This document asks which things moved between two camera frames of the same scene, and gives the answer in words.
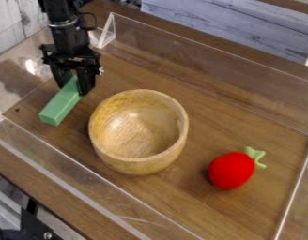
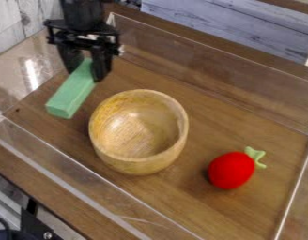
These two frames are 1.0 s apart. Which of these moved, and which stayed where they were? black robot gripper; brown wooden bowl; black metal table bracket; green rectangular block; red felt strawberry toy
Moved: green rectangular block; black robot gripper
Stayed: black metal table bracket; brown wooden bowl; red felt strawberry toy
